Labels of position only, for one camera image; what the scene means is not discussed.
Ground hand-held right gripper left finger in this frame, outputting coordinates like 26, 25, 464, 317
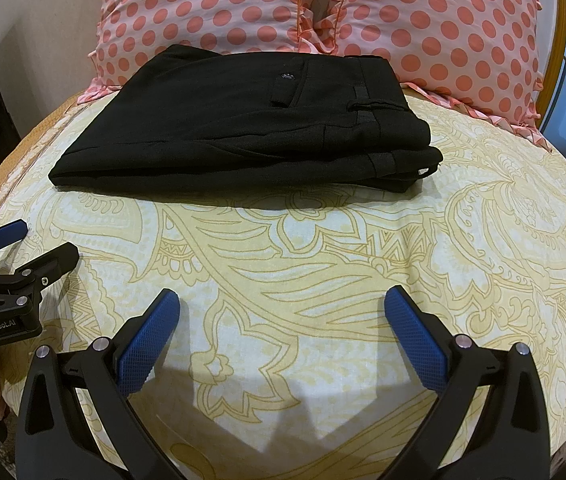
15, 287, 185, 480

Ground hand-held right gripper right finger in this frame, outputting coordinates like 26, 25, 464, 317
383, 286, 552, 480

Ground black pants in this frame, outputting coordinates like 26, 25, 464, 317
48, 44, 445, 196

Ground yellow patterned bed sheet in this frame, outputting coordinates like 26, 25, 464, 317
0, 85, 566, 480

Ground pink polka dot pillow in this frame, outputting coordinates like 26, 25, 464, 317
308, 0, 555, 152
77, 0, 340, 106

